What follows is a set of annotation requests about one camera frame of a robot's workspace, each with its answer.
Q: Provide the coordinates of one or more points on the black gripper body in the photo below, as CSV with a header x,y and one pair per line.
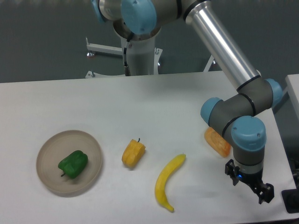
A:
x,y
250,179

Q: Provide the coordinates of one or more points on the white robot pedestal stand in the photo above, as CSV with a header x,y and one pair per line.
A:
x,y
139,52

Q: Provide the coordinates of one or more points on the green bell pepper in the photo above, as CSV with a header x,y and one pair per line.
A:
x,y
73,164

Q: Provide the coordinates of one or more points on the yellow banana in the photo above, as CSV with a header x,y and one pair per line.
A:
x,y
160,187

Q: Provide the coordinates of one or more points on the beige round plate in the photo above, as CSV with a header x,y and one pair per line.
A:
x,y
57,148

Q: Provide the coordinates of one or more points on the yellow bell pepper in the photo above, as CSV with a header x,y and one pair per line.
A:
x,y
133,153

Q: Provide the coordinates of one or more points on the black device at table edge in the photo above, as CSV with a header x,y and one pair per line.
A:
x,y
291,200

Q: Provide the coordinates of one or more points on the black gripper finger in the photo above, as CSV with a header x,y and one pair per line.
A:
x,y
264,191
232,171

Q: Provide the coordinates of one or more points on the orange triangular pastry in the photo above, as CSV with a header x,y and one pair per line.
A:
x,y
221,146

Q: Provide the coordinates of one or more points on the white side table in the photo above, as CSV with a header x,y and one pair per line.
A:
x,y
290,92

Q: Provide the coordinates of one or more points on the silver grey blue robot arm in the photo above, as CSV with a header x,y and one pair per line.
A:
x,y
235,119

